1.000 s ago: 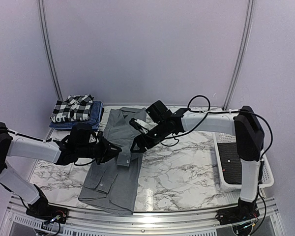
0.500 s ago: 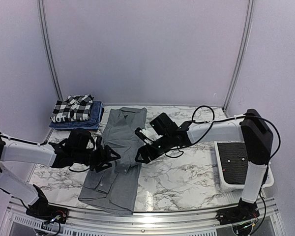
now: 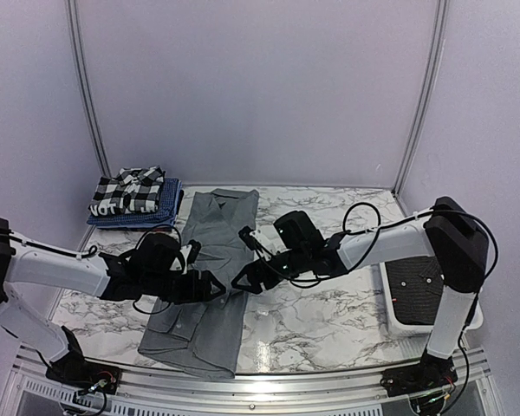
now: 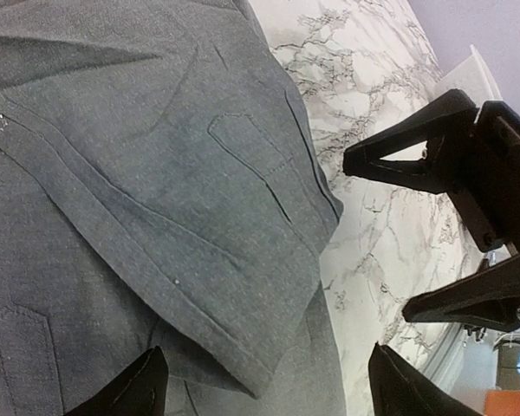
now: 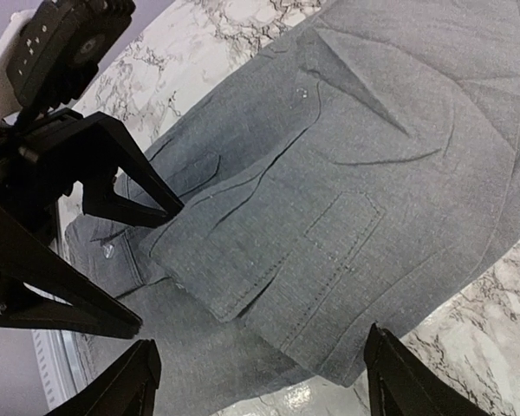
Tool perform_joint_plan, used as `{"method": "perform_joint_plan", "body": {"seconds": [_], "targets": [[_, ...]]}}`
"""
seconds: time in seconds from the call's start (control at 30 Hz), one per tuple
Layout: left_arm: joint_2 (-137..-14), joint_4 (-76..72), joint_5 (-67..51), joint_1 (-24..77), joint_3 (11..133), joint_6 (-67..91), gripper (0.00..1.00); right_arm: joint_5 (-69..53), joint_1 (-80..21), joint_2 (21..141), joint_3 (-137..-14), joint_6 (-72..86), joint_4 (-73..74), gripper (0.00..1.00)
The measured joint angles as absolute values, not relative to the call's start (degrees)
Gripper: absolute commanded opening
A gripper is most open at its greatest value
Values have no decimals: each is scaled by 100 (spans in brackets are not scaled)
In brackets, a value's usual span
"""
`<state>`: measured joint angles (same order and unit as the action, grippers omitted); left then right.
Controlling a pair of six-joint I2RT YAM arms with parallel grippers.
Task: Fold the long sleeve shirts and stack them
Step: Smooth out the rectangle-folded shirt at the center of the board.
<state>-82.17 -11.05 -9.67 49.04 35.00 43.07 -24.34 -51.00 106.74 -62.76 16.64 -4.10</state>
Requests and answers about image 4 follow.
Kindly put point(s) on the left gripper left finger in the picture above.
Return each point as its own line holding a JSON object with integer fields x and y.
{"x": 139, "y": 390}

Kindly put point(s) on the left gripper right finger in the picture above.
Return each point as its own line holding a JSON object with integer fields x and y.
{"x": 399, "y": 389}

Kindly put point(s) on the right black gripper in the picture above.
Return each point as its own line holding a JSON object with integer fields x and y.
{"x": 445, "y": 148}

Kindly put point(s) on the grey long sleeve shirt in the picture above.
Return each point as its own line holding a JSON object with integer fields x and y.
{"x": 159, "y": 188}

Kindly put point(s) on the orange object in background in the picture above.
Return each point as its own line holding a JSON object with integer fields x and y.
{"x": 502, "y": 403}

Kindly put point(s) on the white plastic laundry basket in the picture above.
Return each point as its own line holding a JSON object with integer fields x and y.
{"x": 473, "y": 77}

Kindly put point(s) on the aluminium front frame rail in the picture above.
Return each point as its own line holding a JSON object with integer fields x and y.
{"x": 461, "y": 358}

